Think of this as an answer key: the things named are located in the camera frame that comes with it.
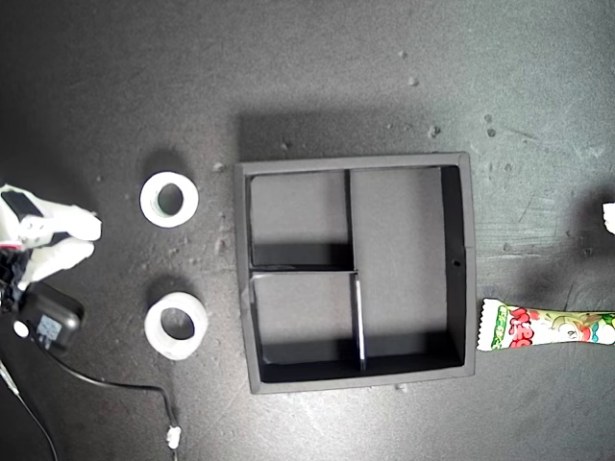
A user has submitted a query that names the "thin grey cable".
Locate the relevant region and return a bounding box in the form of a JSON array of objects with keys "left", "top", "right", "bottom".
[{"left": 0, "top": 359, "right": 60, "bottom": 461}]

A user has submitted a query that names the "black camera cable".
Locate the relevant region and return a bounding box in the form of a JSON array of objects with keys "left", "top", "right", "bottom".
[{"left": 45, "top": 348, "right": 180, "bottom": 429}]

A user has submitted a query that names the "white tape roll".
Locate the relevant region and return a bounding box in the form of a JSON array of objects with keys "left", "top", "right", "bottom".
[
  {"left": 143, "top": 291, "right": 209, "bottom": 362},
  {"left": 138, "top": 171, "right": 200, "bottom": 229}
]

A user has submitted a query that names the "black tray with wells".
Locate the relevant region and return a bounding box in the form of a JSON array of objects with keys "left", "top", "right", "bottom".
[{"left": 234, "top": 151, "right": 478, "bottom": 396}]

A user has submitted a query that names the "snack bar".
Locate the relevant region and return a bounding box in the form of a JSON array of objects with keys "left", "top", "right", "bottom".
[{"left": 475, "top": 297, "right": 615, "bottom": 352}]

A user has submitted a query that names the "small black camera box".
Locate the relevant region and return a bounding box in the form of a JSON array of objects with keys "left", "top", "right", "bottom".
[{"left": 12, "top": 281, "right": 86, "bottom": 356}]

